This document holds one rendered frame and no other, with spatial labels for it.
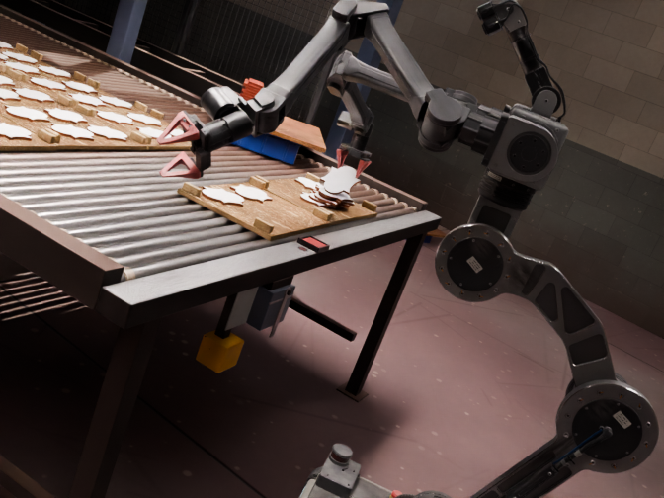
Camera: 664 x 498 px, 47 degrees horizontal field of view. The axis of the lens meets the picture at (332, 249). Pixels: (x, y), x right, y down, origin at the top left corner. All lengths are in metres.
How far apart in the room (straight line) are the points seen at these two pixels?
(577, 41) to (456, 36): 1.18
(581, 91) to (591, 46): 0.39
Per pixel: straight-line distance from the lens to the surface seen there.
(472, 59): 7.64
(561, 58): 7.36
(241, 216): 2.27
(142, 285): 1.67
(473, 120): 1.69
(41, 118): 2.65
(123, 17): 4.32
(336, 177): 2.76
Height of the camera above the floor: 1.58
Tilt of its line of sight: 17 degrees down
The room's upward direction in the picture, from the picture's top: 21 degrees clockwise
